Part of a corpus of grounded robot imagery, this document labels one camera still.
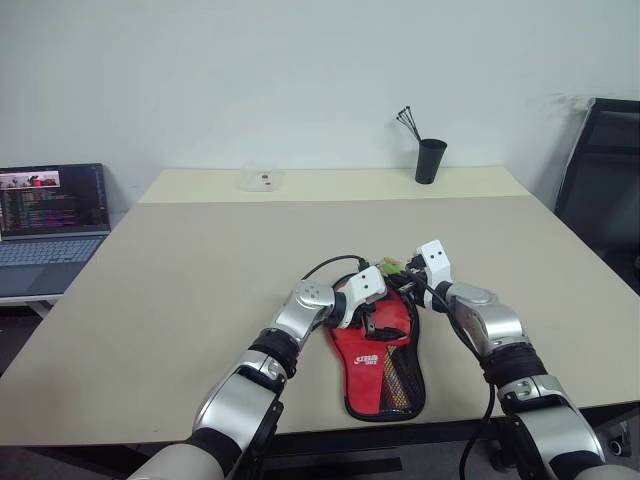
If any black cable tie bundle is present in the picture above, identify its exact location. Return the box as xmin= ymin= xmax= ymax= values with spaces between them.
xmin=394 ymin=104 xmax=423 ymax=143

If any clear plastic box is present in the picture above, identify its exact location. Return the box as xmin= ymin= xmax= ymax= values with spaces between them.
xmin=238 ymin=162 xmax=284 ymax=192

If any grey open laptop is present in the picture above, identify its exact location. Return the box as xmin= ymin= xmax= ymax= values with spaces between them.
xmin=0 ymin=162 xmax=112 ymax=299

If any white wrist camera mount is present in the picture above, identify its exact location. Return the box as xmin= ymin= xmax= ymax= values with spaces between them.
xmin=414 ymin=239 xmax=454 ymax=311
xmin=342 ymin=267 xmax=388 ymax=329

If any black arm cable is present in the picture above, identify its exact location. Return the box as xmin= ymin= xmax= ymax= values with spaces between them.
xmin=301 ymin=255 xmax=366 ymax=282
xmin=407 ymin=269 xmax=497 ymax=480

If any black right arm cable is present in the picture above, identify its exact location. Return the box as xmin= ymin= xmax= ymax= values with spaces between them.
xmin=407 ymin=269 xmax=497 ymax=480

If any black and red paddle case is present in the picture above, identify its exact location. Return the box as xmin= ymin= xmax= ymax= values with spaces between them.
xmin=323 ymin=257 xmax=427 ymax=421

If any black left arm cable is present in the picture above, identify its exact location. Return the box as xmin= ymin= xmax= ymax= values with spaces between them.
xmin=301 ymin=255 xmax=366 ymax=282

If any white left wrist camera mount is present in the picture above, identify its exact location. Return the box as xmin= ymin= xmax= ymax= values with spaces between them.
xmin=342 ymin=267 xmax=388 ymax=329

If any black plastic cup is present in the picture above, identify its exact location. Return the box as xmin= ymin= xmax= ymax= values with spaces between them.
xmin=414 ymin=138 xmax=449 ymax=185

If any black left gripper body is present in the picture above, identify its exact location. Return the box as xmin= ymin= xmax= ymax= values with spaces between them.
xmin=355 ymin=293 xmax=390 ymax=335

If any black office chair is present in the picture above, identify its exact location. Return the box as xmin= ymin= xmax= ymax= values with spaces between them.
xmin=553 ymin=97 xmax=640 ymax=296

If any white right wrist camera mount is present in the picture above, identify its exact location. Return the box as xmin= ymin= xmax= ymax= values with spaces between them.
xmin=414 ymin=239 xmax=454 ymax=311

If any black table base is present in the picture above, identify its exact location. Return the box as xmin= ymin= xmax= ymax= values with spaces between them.
xmin=259 ymin=419 xmax=632 ymax=480

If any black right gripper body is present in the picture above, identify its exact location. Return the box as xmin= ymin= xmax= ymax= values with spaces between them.
xmin=399 ymin=252 xmax=430 ymax=297

